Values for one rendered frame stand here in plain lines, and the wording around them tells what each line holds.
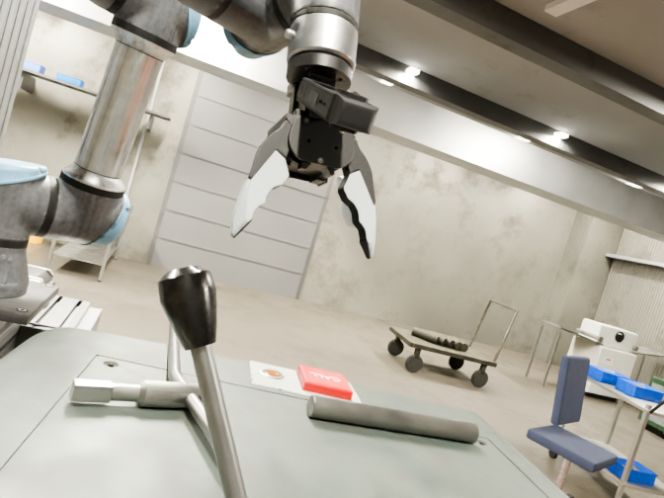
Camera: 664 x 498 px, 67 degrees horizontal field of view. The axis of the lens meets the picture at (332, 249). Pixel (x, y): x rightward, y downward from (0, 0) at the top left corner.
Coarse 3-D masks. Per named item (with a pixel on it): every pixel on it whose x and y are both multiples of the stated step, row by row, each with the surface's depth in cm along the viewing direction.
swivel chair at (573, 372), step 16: (560, 368) 342; (576, 368) 349; (560, 384) 340; (576, 384) 352; (560, 400) 338; (576, 400) 355; (560, 416) 338; (576, 416) 358; (528, 432) 335; (544, 432) 336; (560, 432) 348; (560, 448) 318; (576, 448) 322; (592, 448) 333; (576, 464) 312; (592, 464) 304; (608, 464) 321; (560, 480) 334
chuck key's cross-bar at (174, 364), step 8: (176, 336) 59; (176, 344) 56; (176, 352) 53; (168, 360) 52; (176, 360) 51; (168, 368) 49; (176, 368) 48; (168, 376) 48; (176, 376) 46; (192, 400) 42; (200, 400) 42; (192, 408) 41; (200, 408) 41; (200, 416) 40; (200, 424) 39; (208, 432) 38; (208, 440) 38
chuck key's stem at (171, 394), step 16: (80, 384) 39; (96, 384) 39; (112, 384) 40; (128, 384) 41; (144, 384) 41; (160, 384) 42; (176, 384) 43; (192, 384) 44; (80, 400) 39; (96, 400) 39; (112, 400) 40; (128, 400) 41; (144, 400) 41; (160, 400) 42; (176, 400) 42
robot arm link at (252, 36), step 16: (240, 0) 56; (256, 0) 57; (272, 0) 57; (224, 16) 56; (240, 16) 57; (256, 16) 58; (272, 16) 57; (224, 32) 63; (240, 32) 59; (256, 32) 59; (272, 32) 59; (240, 48) 64; (256, 48) 63; (272, 48) 62
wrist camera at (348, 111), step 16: (304, 80) 50; (304, 96) 49; (320, 96) 45; (336, 96) 42; (352, 96) 43; (320, 112) 44; (336, 112) 42; (352, 112) 43; (368, 112) 43; (352, 128) 44; (368, 128) 44
